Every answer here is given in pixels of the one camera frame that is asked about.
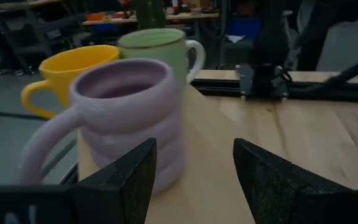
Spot yellow faceted mug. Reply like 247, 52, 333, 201
20, 44, 121, 121

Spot dark metal shelving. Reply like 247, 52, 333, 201
0, 0, 85, 74

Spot green cactus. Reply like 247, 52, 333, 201
131, 0, 167, 31

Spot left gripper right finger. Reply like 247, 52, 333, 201
233, 138, 358, 224

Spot black table edge rail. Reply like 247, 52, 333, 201
190, 77, 358, 102

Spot blue chair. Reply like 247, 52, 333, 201
225, 17, 262, 49

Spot pale green mug white handle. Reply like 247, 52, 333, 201
117, 27, 207, 85

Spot grey upholstered chair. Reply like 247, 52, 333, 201
316, 14, 358, 73

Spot orange bowl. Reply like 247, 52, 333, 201
85, 12, 106, 22

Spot lilac ringed mug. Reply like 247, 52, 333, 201
19, 58, 186, 195

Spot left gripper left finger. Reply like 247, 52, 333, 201
0, 138, 157, 224

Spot cluttered wooden workbench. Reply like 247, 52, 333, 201
81, 11, 220, 26

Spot black floor cable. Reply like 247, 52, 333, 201
0, 109, 48, 121

